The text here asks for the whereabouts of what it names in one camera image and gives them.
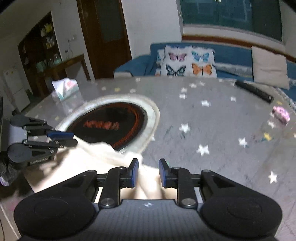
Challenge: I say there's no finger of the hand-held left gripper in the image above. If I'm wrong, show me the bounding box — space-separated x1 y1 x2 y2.
23 116 75 140
23 138 78 154

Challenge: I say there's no blue sofa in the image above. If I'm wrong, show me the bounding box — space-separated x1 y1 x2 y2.
113 42 296 110

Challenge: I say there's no beige pillow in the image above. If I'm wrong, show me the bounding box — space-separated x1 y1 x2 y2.
251 46 291 90

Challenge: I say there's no wooden side table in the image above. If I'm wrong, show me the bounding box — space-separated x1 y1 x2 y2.
38 54 91 98

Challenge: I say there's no black remote control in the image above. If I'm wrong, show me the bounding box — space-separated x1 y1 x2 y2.
234 80 275 104

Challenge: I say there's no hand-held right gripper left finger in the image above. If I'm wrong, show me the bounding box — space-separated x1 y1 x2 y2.
62 158 139 208

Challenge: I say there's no pink crumpled wrapper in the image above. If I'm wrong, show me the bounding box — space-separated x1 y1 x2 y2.
272 106 291 123

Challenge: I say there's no dark window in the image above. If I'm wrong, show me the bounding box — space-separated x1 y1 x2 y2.
179 0 284 42

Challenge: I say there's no round black induction cooktop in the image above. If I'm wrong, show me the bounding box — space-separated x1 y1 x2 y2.
55 95 161 156

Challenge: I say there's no dark wooden shelf cabinet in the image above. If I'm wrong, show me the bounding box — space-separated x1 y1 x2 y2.
17 11 63 98

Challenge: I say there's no grey star print tablecloth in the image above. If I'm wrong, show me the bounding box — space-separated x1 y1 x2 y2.
0 76 296 241

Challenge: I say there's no large butterfly print pillow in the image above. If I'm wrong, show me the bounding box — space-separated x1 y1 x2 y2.
160 45 218 78

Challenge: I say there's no white refrigerator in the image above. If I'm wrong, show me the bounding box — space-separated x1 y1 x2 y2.
3 64 31 112

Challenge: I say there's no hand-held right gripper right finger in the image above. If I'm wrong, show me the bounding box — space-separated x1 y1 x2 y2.
158 159 234 208

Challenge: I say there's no cream sweatshirt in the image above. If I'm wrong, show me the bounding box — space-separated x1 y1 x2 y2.
23 137 176 200

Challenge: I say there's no dark wooden door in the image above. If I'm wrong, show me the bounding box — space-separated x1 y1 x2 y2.
76 0 132 80

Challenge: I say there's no small butterfly print pillow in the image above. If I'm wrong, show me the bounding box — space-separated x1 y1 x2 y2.
155 49 165 76

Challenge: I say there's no pastel tissue box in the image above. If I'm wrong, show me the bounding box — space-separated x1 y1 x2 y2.
51 78 79 102

